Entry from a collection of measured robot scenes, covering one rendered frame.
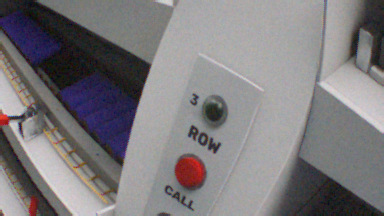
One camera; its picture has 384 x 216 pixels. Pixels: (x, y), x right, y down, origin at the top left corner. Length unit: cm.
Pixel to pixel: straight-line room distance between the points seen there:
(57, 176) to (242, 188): 21
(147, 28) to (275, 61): 9
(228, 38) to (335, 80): 6
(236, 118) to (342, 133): 7
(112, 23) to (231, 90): 11
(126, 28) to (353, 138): 17
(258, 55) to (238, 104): 3
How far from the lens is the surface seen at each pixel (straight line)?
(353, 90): 22
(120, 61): 52
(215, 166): 24
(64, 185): 40
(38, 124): 46
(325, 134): 22
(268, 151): 23
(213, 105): 24
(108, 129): 43
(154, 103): 27
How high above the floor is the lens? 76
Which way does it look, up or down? 19 degrees down
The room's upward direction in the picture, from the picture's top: 20 degrees clockwise
